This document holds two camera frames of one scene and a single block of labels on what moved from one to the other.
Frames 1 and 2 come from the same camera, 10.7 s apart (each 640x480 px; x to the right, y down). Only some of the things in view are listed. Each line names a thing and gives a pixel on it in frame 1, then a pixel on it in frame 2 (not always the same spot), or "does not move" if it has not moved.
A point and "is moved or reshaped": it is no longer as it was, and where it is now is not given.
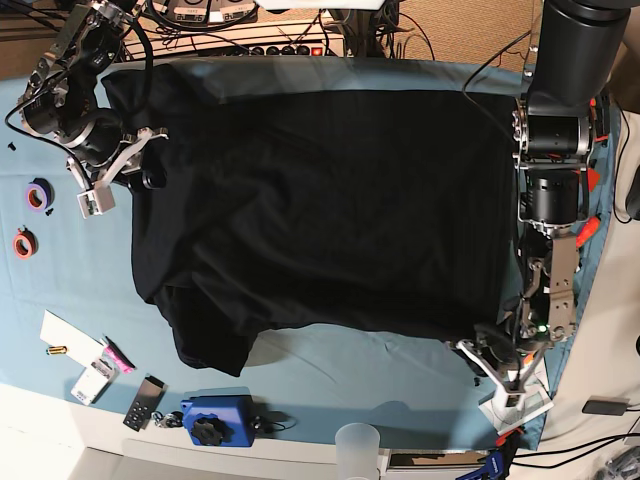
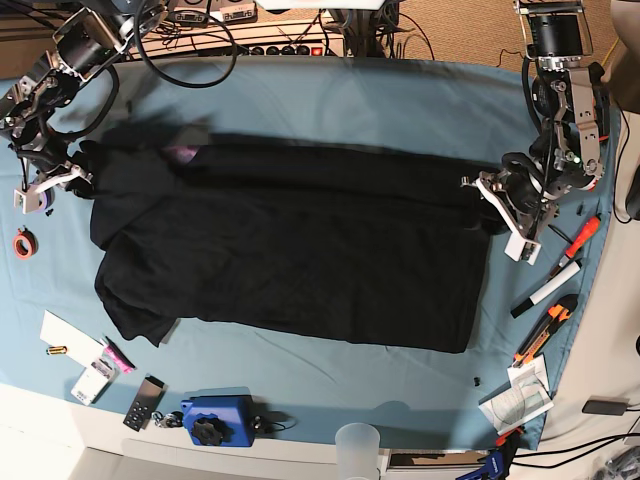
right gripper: x=103 y=153 → x=52 y=169
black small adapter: x=604 y=407 does not move
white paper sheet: x=79 y=347 does not move
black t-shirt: x=391 y=212 is moved or reshaped
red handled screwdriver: x=588 y=230 does not move
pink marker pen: x=118 y=358 does not move
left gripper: x=504 y=358 → x=520 y=188
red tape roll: x=25 y=243 does not move
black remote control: x=147 y=403 does not move
